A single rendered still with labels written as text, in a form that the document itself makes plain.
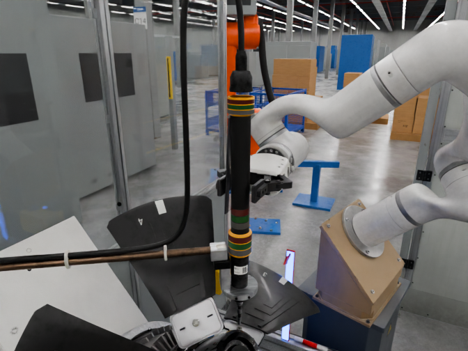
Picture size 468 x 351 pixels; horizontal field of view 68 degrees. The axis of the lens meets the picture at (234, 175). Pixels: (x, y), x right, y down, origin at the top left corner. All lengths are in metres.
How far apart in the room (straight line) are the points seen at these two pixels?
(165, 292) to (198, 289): 0.06
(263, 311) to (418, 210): 0.55
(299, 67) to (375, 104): 7.88
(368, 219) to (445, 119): 1.25
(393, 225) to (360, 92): 0.57
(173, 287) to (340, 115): 0.46
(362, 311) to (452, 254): 1.47
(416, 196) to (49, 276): 0.96
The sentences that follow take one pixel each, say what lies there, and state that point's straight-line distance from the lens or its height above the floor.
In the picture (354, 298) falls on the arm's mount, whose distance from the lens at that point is 1.21.
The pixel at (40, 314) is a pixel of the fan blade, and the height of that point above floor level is 1.43.
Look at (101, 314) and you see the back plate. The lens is 0.86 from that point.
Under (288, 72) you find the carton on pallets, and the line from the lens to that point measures 8.66.
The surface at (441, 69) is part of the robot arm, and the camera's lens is 0.68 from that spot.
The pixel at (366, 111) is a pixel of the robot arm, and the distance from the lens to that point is 0.70.
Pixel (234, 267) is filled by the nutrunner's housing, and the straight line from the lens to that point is 0.66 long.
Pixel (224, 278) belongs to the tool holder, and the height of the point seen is 1.34.
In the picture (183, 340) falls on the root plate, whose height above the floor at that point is 1.23.
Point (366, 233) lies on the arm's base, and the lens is 1.21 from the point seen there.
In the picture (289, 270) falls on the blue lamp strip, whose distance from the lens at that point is 1.07.
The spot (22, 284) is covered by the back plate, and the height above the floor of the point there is 1.30.
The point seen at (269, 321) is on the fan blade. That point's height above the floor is 1.18.
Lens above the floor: 1.73
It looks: 20 degrees down
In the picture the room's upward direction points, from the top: straight up
